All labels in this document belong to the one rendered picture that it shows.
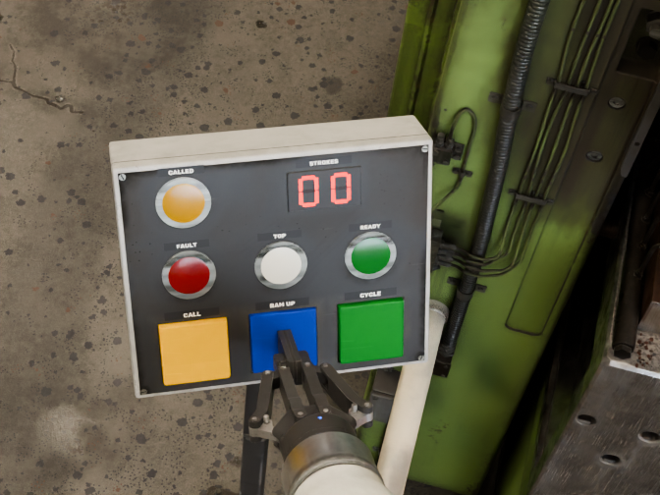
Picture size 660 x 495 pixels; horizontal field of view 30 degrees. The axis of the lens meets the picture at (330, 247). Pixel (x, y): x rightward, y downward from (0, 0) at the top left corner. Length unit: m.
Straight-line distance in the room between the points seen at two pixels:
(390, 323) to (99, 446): 1.15
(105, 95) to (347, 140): 1.66
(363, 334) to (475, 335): 0.55
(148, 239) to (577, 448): 0.73
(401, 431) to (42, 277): 1.11
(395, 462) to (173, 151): 0.63
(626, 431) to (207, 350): 0.61
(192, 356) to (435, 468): 1.06
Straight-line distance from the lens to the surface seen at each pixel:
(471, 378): 2.04
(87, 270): 2.64
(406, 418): 1.77
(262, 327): 1.37
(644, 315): 1.56
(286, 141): 1.32
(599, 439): 1.72
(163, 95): 2.93
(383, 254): 1.36
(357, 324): 1.39
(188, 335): 1.36
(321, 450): 1.13
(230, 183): 1.29
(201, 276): 1.33
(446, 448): 2.27
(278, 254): 1.33
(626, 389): 1.60
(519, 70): 1.43
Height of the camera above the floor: 2.21
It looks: 56 degrees down
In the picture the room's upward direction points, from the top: 9 degrees clockwise
